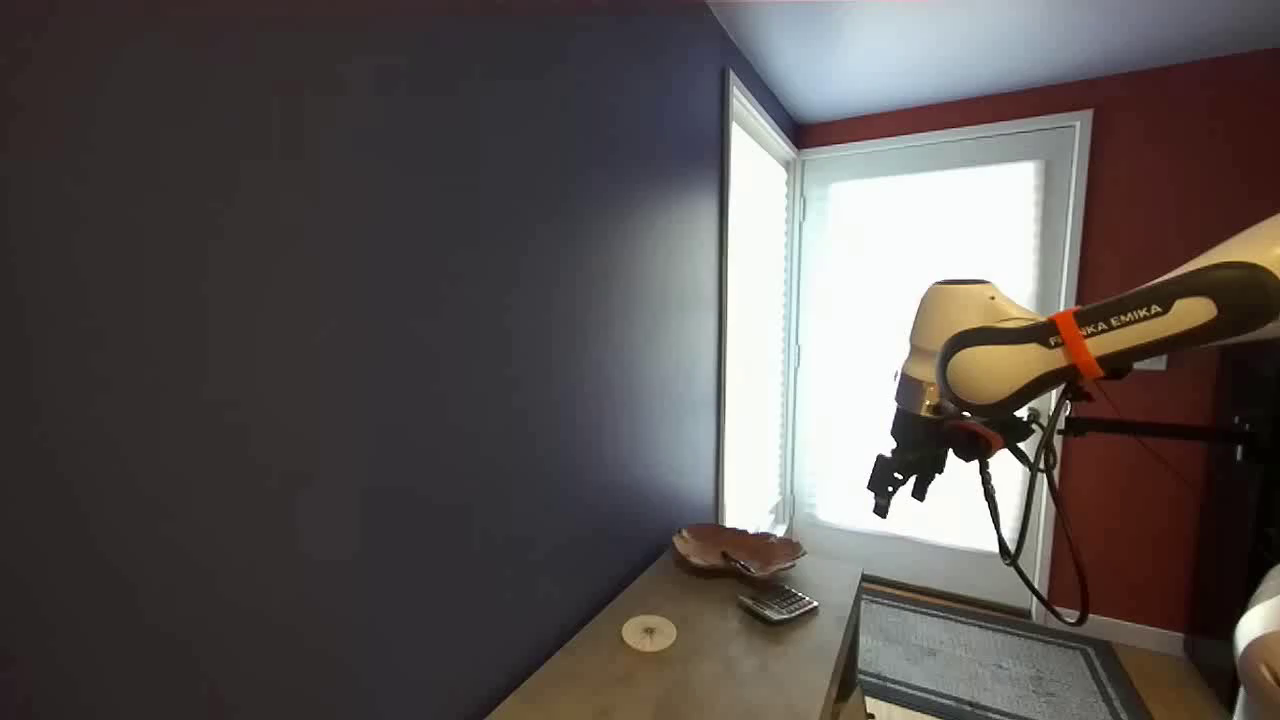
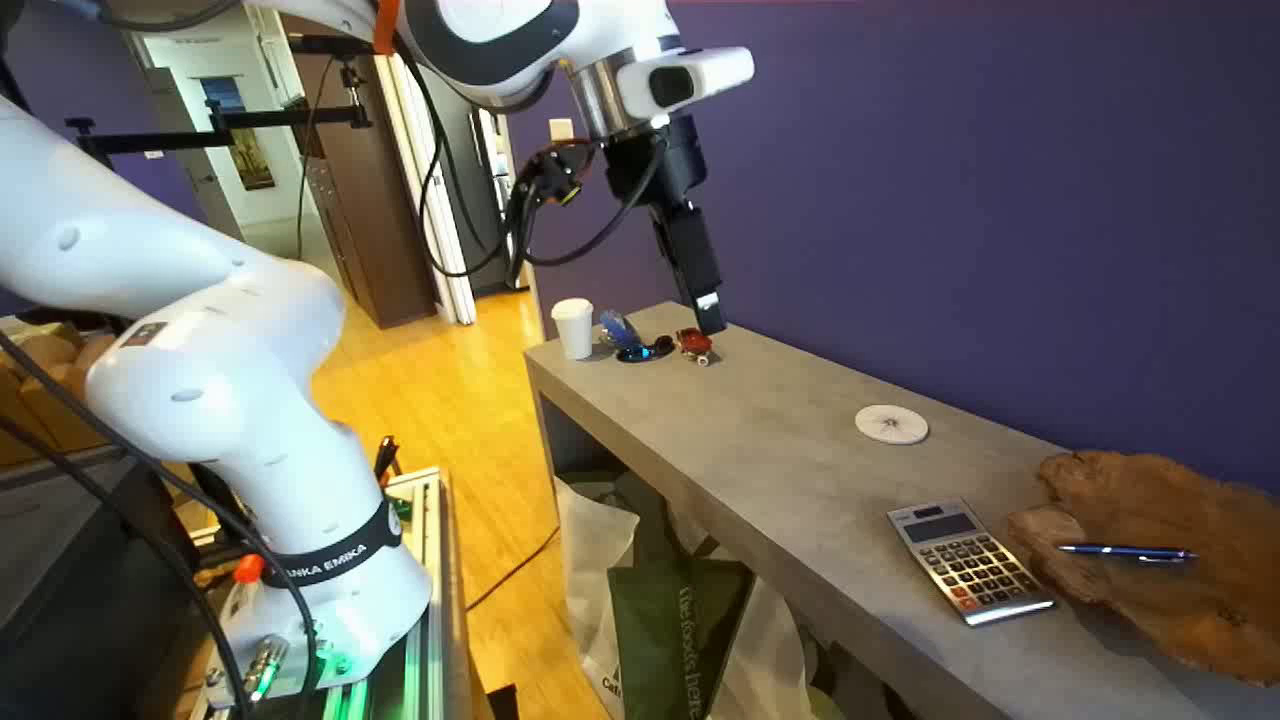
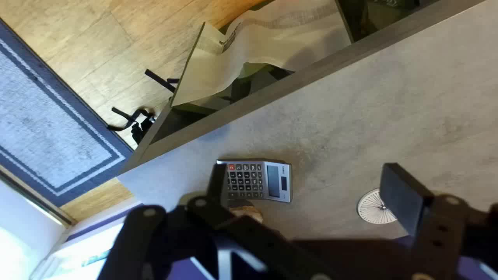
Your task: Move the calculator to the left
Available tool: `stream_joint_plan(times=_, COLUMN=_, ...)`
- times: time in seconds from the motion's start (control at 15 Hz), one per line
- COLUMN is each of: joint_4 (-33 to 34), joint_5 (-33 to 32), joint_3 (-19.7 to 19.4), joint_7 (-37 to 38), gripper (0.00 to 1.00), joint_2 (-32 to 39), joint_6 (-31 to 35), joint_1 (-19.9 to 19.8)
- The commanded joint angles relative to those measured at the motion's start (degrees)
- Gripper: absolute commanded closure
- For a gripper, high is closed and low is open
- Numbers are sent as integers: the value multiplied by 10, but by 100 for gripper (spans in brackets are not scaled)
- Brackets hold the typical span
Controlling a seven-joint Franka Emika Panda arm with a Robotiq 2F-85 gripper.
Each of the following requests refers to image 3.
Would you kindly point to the blue and grey rug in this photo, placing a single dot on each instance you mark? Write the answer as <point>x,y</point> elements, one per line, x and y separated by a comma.
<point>48,119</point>

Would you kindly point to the white round disc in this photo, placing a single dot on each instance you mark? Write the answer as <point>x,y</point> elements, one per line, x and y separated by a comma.
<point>371,211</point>

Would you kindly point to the white glass door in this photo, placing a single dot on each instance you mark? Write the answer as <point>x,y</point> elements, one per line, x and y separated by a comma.
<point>18,234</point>

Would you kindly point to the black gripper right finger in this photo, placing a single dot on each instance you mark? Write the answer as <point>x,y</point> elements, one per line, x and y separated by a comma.
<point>406,195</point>

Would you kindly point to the silver calculator with black keys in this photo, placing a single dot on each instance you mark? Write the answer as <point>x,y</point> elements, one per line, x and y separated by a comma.
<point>259,181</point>

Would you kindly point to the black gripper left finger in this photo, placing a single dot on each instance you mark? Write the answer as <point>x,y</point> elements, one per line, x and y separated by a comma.
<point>217,184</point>

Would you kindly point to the black metal stand legs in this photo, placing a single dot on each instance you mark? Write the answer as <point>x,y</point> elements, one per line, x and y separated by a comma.
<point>136,119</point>

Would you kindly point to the beige draped cloth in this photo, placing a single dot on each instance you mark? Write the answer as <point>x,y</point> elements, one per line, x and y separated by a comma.
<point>270,36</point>

